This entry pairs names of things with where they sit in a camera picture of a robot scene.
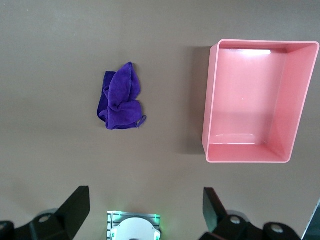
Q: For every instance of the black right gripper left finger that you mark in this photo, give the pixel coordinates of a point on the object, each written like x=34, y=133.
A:
x=72, y=210

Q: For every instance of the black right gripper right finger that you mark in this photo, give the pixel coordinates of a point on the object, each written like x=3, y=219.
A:
x=215, y=215

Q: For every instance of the purple microfibre cloth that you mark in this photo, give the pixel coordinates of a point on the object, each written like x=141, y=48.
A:
x=120, y=100

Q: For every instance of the pink plastic bin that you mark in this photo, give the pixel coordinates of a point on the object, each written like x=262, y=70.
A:
x=245, y=100

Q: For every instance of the brown table cover sheet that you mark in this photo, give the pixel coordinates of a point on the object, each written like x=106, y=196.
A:
x=50, y=50

